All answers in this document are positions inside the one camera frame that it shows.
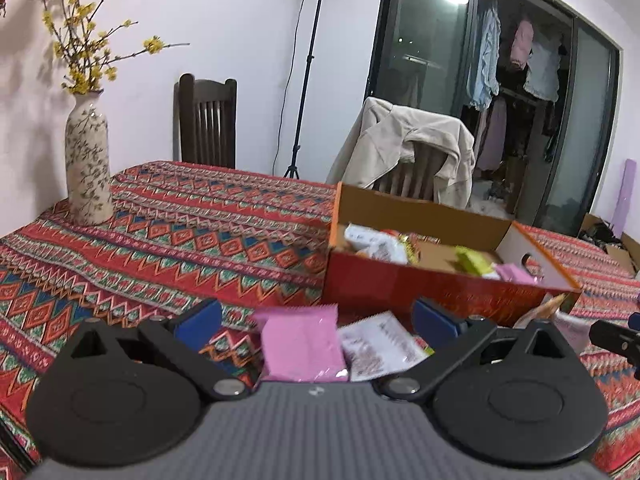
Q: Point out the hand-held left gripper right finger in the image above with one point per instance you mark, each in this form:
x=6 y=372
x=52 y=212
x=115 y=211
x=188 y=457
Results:
x=435 y=320

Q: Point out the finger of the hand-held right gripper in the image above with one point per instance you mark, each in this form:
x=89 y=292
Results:
x=635 y=321
x=615 y=338

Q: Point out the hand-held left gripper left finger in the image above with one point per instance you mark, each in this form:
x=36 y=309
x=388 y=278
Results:
x=200 y=320

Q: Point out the red cardboard box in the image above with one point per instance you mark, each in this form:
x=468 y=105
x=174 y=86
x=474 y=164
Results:
x=400 y=285

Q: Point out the white biscuit picture packet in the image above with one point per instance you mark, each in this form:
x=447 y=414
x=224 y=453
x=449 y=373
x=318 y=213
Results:
x=380 y=345

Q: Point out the yellow-green foil snack packet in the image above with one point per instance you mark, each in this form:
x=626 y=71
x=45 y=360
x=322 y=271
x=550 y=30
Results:
x=472 y=261

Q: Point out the orange snack packet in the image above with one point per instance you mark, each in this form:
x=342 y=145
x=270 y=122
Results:
x=547 y=310

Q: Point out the purple snack packet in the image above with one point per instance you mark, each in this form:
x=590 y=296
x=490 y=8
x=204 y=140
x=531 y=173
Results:
x=515 y=273
x=300 y=345

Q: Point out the open brown cardboard box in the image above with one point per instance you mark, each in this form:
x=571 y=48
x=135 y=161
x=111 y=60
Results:
x=622 y=256

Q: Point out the red patterned tablecloth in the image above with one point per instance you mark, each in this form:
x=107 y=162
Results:
x=175 y=240

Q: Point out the purple rolled mat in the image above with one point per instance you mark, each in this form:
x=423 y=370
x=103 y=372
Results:
x=626 y=195

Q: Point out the brown slatted chair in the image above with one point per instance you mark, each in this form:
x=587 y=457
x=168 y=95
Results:
x=417 y=172

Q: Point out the beige jacket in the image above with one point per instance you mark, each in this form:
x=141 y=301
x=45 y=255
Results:
x=380 y=145

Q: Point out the long pale pink garment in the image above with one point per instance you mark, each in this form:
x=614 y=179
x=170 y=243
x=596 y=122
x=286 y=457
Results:
x=492 y=135

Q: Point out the dark wooden chair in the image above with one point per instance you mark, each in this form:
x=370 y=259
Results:
x=205 y=125

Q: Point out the floral ceramic vase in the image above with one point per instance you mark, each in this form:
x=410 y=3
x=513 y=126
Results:
x=87 y=160

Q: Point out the light blue hanging shirt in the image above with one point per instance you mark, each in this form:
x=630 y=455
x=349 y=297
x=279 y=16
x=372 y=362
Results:
x=485 y=60

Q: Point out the white hanging garment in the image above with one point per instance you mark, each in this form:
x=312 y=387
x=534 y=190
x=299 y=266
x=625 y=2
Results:
x=542 y=70

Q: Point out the yellow flower branches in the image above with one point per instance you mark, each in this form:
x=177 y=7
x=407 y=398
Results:
x=80 y=77

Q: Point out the glass sliding door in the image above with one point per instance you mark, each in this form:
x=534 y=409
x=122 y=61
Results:
x=425 y=35

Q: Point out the pink hanging garment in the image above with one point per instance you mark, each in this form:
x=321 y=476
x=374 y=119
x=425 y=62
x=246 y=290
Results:
x=522 y=42

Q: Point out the black light stand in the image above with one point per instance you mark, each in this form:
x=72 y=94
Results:
x=312 y=50

